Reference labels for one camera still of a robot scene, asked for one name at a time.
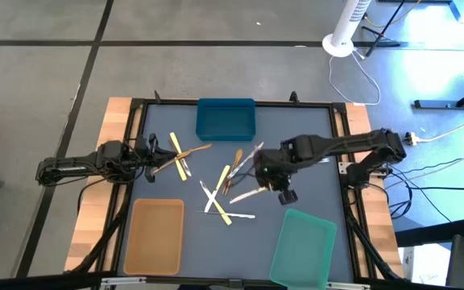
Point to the black floor beam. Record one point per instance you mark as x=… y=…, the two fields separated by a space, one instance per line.
x=433 y=233

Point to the black tripod stand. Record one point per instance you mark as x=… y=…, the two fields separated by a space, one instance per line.
x=385 y=28

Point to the black rig crossbar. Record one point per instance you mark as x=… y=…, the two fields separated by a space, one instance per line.
x=34 y=284

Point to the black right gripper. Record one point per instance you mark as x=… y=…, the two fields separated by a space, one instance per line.
x=274 y=165

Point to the grey-blue table mat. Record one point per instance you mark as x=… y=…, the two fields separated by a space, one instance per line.
x=236 y=249

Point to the black table frame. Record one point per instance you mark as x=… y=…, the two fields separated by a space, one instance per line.
x=167 y=102

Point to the green plastic bin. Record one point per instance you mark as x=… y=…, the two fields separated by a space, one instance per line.
x=302 y=249

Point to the white yellow power plug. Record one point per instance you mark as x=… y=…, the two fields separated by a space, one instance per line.
x=412 y=139

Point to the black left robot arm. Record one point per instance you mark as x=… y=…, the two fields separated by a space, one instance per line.
x=71 y=166

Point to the silver rail bracket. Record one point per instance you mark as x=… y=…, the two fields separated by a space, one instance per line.
x=349 y=286
x=123 y=280

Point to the blue plastic bin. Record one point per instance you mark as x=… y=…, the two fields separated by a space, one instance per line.
x=226 y=121

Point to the black frame clamp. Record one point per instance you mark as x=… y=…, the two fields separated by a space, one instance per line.
x=157 y=98
x=294 y=97

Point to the white metal bracket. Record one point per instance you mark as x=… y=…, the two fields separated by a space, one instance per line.
x=342 y=168

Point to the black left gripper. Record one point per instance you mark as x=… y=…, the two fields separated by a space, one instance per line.
x=147 y=157

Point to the white tower fan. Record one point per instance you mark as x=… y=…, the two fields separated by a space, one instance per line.
x=346 y=24

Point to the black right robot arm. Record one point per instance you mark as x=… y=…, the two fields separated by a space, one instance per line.
x=349 y=143

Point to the black desk leg frame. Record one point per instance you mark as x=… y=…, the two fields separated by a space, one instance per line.
x=437 y=104

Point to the orange plastic bin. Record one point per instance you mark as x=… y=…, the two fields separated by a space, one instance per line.
x=153 y=237

